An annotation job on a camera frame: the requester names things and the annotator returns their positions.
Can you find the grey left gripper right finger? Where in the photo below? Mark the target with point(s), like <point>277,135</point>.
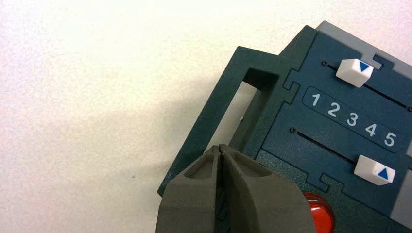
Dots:
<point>264,202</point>

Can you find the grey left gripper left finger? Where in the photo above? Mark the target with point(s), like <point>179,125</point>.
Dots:
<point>190,199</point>

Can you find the teal and grey task box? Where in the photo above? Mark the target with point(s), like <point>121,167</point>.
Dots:
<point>289,154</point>

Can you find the red round push button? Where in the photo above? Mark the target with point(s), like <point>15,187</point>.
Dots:
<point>320,215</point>

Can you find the white slider knob blue arrow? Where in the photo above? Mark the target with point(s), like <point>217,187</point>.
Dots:
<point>352,72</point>
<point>371,170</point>

